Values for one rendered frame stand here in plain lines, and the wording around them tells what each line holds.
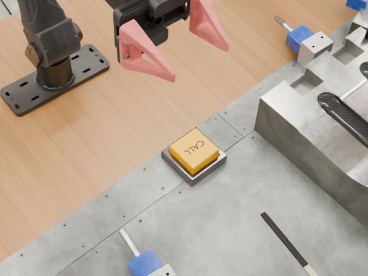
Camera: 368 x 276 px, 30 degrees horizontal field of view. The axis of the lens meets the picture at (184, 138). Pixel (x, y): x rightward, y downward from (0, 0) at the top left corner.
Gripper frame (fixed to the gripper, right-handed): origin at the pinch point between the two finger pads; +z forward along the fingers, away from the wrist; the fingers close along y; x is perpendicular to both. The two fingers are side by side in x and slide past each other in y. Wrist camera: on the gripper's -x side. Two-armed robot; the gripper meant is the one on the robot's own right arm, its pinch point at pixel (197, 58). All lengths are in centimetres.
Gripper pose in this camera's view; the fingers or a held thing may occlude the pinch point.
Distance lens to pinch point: 78.1
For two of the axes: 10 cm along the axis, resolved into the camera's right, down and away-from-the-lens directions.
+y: 7.9, -4.9, 3.8
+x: -0.5, 5.7, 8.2
